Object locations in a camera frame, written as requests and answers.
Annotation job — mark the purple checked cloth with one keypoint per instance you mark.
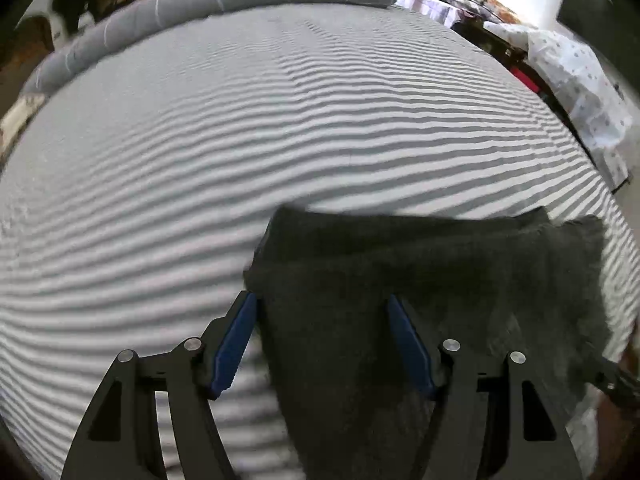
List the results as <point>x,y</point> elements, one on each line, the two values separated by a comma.
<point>432,5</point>

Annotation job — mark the grey white striped bedsheet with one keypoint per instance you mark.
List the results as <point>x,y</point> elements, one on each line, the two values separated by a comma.
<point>250,160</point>

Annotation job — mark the dark grey denim pants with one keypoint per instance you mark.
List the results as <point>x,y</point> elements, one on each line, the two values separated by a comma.
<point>450,300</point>

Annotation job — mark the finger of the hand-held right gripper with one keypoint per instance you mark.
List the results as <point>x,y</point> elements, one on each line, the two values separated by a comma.
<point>620,382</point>

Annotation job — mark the dark floor mat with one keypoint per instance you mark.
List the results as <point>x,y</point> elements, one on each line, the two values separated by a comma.
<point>587,0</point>

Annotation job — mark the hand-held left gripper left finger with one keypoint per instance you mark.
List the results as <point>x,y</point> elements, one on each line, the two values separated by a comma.
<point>235,340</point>

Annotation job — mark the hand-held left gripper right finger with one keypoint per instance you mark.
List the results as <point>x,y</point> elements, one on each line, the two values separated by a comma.
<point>410,340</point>

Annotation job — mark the white dotted cloth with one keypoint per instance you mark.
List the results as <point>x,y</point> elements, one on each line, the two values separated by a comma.
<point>575,75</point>

